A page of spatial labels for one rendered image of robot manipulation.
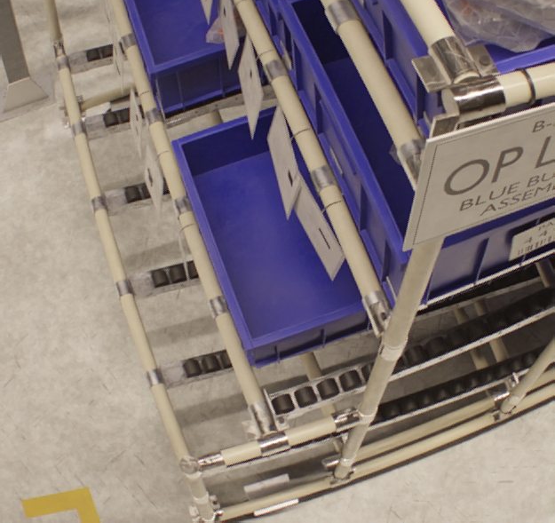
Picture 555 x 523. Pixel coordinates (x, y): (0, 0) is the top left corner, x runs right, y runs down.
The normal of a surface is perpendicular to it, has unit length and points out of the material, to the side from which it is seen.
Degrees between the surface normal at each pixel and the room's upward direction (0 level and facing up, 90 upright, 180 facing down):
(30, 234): 0
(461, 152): 90
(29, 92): 90
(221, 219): 3
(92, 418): 0
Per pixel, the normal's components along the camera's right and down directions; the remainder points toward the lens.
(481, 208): 0.35, 0.86
